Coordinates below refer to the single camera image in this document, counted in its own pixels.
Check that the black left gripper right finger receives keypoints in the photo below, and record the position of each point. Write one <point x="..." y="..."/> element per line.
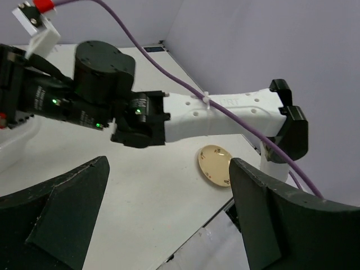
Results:
<point x="286" y="228"/>

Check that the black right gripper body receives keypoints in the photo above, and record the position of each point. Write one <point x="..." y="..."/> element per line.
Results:
<point x="30" y="86"/>

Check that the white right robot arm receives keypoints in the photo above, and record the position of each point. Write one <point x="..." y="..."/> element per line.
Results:
<point x="100" y="95"/>

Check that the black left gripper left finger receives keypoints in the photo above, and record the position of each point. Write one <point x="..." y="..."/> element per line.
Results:
<point x="50" y="225"/>

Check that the beige floral round plate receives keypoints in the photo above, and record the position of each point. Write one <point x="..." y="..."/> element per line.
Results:
<point x="214" y="162"/>

